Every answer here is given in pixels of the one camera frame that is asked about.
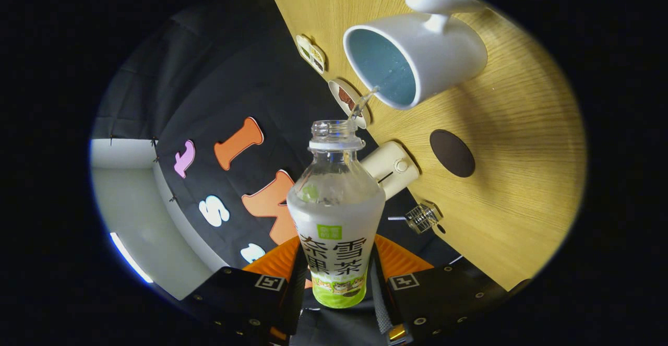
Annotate dark brown round coaster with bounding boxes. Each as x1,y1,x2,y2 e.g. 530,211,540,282
429,129,476,178

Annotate ceiling light panel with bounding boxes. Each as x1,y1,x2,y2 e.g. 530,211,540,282
110,232,154,284

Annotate metal mesh pen holder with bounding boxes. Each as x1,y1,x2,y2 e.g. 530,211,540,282
404,202,443,234

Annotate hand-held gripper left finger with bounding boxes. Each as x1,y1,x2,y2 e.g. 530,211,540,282
180,235,308,345

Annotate small white divided dish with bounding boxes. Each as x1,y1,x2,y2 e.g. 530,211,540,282
295,34,327,75

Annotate white round plate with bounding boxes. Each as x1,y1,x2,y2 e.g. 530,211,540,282
328,79,372,129

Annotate white toaster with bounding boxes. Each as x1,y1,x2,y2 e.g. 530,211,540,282
360,141,420,201

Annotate clear juice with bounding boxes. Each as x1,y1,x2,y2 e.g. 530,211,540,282
349,86,379,127

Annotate wooden table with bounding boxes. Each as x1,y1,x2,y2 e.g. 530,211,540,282
260,0,588,292

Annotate clear juice bottle white label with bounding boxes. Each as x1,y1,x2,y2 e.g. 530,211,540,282
286,120,387,309

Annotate brown food pieces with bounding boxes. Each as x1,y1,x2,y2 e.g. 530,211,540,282
338,86,356,112

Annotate black backdrop cloth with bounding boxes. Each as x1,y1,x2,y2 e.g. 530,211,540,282
91,0,462,346

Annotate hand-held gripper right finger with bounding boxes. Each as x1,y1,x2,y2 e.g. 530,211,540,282
369,234,509,345

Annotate white cup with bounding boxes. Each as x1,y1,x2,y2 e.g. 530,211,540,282
342,0,488,111

